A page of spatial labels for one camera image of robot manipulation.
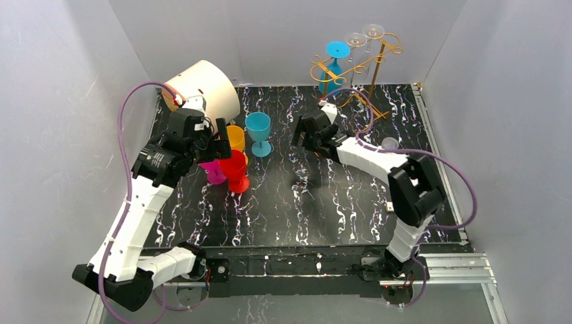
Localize orange wine glass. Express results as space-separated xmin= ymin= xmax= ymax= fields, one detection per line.
xmin=227 ymin=125 xmax=249 ymax=163

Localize red wine glass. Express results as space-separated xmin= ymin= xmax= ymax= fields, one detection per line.
xmin=219 ymin=150 xmax=250 ymax=194

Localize magenta wine glass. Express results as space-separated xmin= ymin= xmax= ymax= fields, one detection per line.
xmin=200 ymin=160 xmax=227 ymax=185

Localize teal wine glass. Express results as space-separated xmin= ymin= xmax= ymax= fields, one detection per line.
xmin=245 ymin=112 xmax=272 ymax=157

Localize blue wine glass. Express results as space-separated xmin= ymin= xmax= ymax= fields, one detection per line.
xmin=318 ymin=41 xmax=351 ymax=95

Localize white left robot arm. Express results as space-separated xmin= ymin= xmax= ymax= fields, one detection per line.
xmin=72 ymin=108 xmax=237 ymax=311

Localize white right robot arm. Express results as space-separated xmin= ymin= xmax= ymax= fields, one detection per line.
xmin=291 ymin=108 xmax=446 ymax=277

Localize gold wine glass rack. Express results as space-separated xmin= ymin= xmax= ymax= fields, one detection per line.
xmin=310 ymin=25 xmax=403 ymax=104

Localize clear wine glass front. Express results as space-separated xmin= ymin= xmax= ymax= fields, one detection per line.
xmin=345 ymin=32 xmax=366 ymax=88

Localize clear wine glass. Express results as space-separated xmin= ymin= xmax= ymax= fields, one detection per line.
xmin=362 ymin=24 xmax=385 ymax=40
xmin=345 ymin=32 xmax=366 ymax=88

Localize clear wine glass rear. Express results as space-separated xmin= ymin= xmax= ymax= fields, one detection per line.
xmin=362 ymin=24 xmax=385 ymax=40

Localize round beige box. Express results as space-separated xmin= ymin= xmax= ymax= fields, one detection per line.
xmin=166 ymin=60 xmax=241 ymax=123

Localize small grey glitter jar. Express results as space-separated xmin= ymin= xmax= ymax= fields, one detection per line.
xmin=381 ymin=137 xmax=399 ymax=150

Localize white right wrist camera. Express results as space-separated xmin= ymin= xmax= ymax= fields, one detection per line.
xmin=318 ymin=99 xmax=338 ymax=124

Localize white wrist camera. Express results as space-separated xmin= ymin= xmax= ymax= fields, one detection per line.
xmin=318 ymin=99 xmax=338 ymax=124
xmin=174 ymin=94 xmax=206 ymax=117

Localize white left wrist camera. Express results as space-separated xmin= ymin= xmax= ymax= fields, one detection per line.
xmin=174 ymin=94 xmax=206 ymax=117

